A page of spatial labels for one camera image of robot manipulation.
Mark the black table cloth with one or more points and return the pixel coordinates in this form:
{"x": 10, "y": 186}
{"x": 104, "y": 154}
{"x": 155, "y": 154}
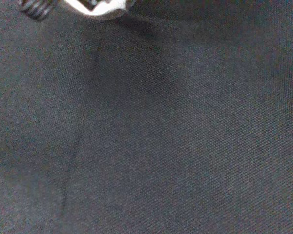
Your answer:
{"x": 161, "y": 134}

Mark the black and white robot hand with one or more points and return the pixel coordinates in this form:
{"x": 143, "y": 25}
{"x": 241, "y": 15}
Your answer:
{"x": 97, "y": 9}

